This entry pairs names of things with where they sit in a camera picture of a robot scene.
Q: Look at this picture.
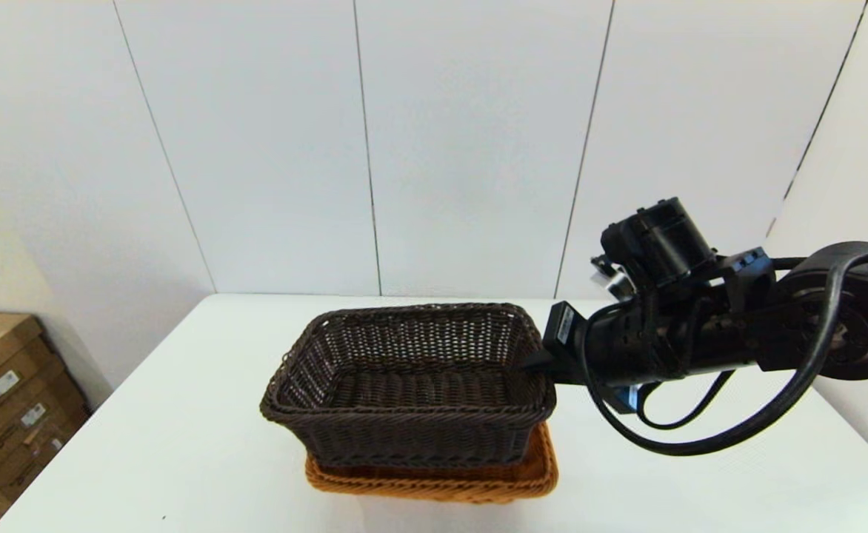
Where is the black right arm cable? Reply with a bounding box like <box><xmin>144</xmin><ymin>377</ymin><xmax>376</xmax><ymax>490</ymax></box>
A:
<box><xmin>581</xmin><ymin>247</ymin><xmax>868</xmax><ymax>457</ymax></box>

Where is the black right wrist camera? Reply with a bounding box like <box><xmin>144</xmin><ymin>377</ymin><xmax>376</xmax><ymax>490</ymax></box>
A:
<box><xmin>603</xmin><ymin>381</ymin><xmax>646</xmax><ymax>415</ymax></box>

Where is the orange wicker basket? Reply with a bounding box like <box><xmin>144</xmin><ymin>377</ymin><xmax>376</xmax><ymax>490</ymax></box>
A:
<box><xmin>305</xmin><ymin>422</ymin><xmax>559</xmax><ymax>504</ymax></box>

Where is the dark brown wicker basket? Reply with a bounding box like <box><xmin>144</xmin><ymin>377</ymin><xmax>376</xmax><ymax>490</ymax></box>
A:
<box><xmin>260</xmin><ymin>303</ymin><xmax>558</xmax><ymax>469</ymax></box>

